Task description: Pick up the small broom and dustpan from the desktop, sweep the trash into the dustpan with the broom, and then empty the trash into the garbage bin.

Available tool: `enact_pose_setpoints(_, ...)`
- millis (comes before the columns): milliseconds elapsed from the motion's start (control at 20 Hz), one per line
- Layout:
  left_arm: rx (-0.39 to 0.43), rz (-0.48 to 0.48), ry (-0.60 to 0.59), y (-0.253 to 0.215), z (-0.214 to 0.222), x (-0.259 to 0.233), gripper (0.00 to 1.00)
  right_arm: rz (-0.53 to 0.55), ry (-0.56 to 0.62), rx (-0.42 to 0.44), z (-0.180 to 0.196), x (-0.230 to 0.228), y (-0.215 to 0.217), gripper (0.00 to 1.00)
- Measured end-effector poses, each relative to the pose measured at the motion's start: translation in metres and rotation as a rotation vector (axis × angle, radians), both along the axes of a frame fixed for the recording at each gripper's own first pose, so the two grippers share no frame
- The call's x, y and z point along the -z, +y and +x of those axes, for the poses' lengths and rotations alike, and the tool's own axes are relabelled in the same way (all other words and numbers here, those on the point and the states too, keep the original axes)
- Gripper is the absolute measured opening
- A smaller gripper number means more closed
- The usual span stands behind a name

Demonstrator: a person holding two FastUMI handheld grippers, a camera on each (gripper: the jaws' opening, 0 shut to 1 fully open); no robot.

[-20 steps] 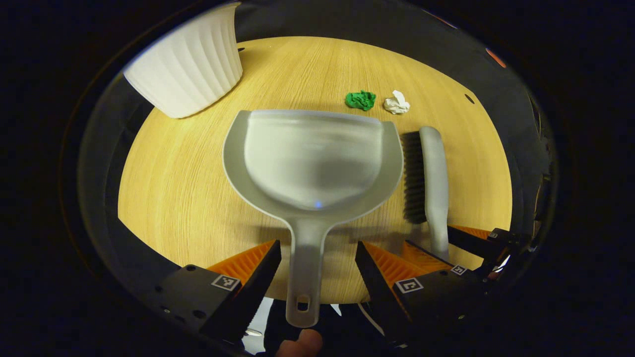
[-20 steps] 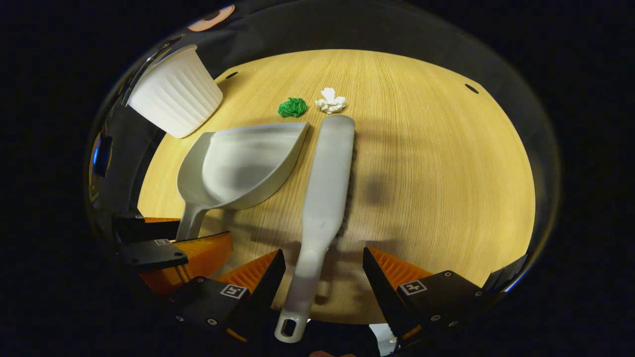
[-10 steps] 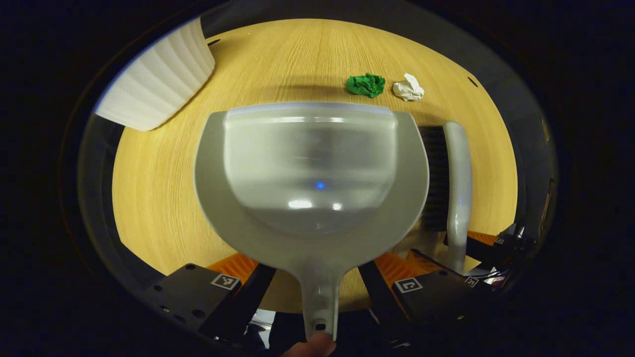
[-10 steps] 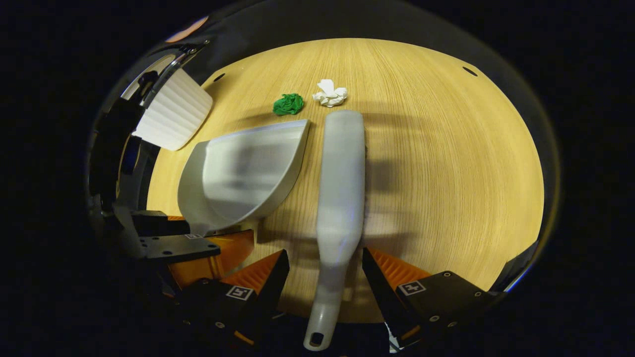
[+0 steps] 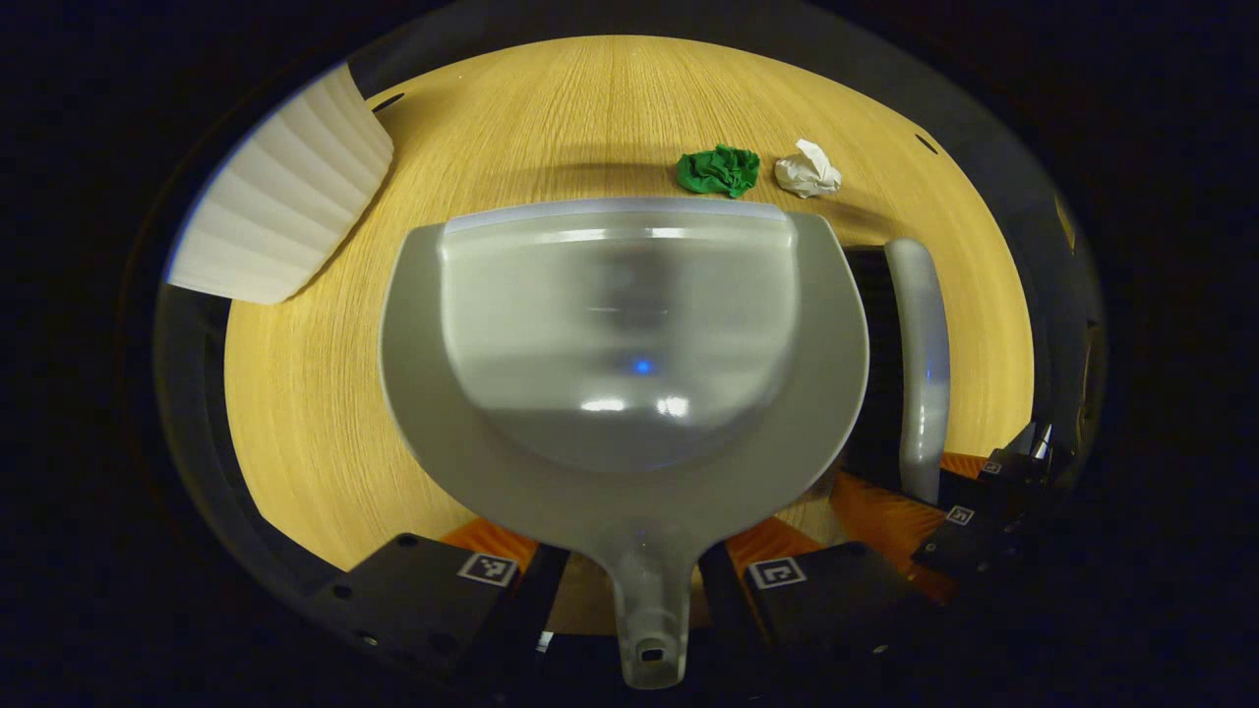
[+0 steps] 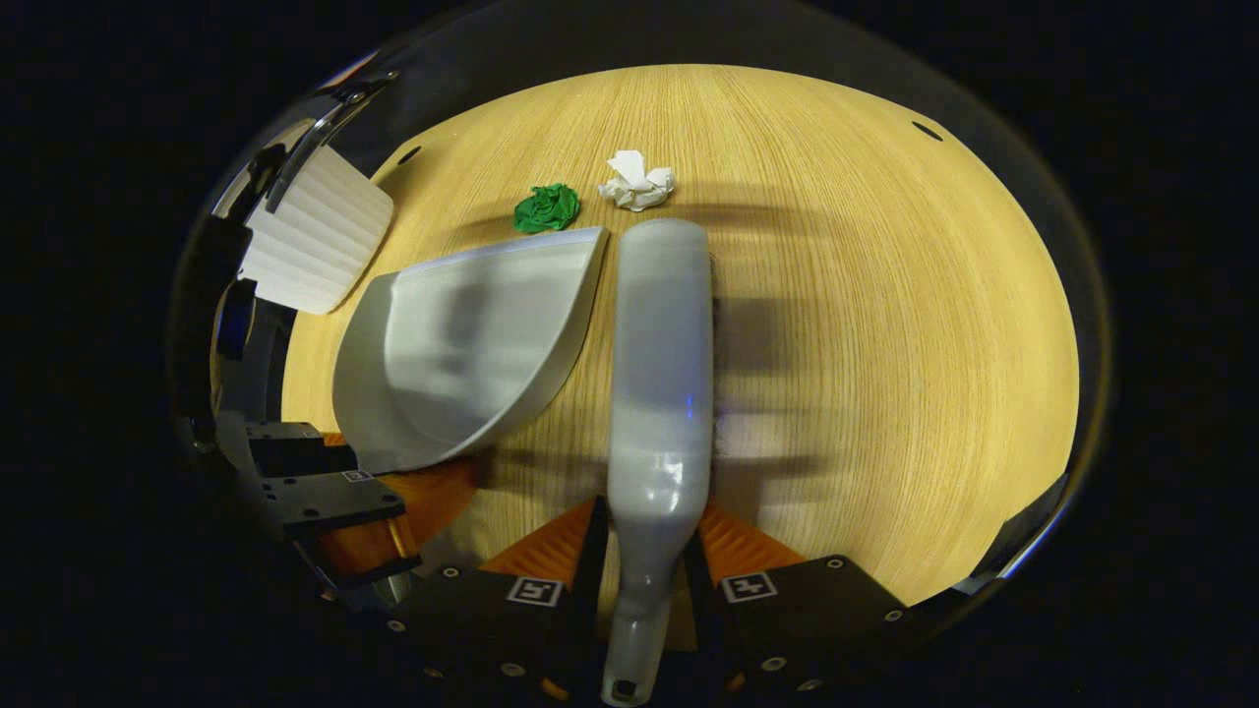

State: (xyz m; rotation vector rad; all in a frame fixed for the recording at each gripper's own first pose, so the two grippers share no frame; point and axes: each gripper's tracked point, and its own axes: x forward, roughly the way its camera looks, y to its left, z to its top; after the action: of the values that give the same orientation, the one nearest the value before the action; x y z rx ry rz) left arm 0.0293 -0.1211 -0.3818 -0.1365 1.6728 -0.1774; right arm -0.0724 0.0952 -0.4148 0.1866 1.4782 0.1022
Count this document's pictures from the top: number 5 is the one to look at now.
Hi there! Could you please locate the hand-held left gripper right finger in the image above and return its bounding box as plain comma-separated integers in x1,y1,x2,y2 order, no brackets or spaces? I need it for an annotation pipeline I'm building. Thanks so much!
698,516,921,678

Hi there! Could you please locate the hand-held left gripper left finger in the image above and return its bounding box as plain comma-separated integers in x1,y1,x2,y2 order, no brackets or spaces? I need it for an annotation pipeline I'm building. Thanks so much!
300,516,571,689

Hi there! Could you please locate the small grey broom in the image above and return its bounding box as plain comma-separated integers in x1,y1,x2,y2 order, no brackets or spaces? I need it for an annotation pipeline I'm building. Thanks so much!
844,236,953,508

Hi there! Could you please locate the grey plastic dustpan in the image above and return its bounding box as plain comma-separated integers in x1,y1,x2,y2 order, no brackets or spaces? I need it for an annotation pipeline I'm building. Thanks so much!
379,197,872,691

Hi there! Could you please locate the white paper ball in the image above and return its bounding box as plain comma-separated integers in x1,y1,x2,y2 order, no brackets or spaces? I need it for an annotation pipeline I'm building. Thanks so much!
773,138,845,201

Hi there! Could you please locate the green paper ball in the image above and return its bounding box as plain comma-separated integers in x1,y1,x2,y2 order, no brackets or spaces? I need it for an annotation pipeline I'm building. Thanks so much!
675,144,762,201

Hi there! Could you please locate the white ribbed garbage bin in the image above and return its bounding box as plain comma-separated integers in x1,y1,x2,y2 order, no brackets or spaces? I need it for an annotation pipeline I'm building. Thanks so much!
164,63,395,306

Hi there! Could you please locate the wooden desktop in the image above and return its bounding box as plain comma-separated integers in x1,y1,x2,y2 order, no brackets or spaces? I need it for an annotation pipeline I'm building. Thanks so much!
223,34,1037,636

